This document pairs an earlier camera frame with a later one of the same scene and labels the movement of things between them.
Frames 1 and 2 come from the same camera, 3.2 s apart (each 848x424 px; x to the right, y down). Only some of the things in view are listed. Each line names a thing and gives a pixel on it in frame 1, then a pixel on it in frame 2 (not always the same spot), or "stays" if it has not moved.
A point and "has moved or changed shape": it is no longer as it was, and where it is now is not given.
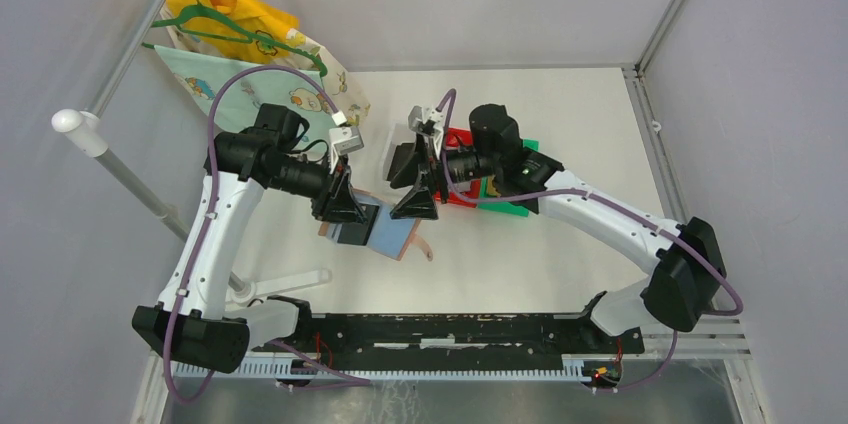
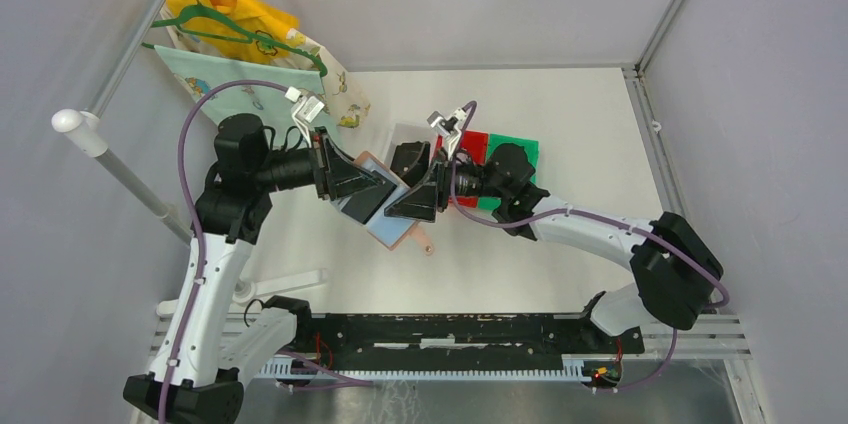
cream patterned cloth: x=347 y=98 stays
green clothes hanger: x=253 y=35 stays
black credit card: x=357 y=233 → x=364 y=207
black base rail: x=379 y=338 stays
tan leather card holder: x=385 y=236 has moved or changed shape
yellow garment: x=257 y=18 stays
